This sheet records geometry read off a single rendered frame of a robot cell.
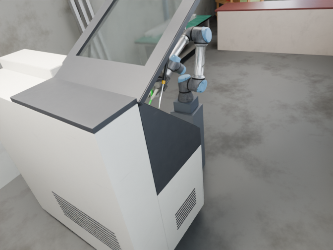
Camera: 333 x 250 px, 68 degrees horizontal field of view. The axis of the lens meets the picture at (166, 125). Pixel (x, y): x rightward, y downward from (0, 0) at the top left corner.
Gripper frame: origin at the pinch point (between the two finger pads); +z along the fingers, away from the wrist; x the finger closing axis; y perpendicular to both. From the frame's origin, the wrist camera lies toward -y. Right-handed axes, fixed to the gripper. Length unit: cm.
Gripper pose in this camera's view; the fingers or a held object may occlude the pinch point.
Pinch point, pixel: (149, 96)
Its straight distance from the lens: 186.0
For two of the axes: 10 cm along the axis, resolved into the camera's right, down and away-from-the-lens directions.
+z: -5.3, 8.3, 1.6
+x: -6.7, -5.3, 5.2
